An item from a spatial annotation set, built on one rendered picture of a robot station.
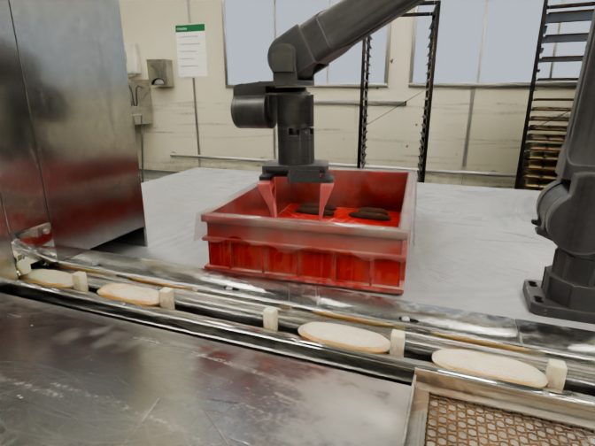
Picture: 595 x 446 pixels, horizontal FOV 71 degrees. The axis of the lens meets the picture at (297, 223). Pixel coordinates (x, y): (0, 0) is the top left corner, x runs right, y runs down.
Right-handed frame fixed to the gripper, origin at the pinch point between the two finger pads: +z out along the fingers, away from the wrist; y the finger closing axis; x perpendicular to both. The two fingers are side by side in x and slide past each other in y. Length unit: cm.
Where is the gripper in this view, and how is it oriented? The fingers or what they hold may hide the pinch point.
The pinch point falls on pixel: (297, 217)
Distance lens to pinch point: 69.1
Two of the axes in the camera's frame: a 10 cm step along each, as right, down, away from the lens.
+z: 0.2, 9.5, 3.0
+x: 0.9, -3.0, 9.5
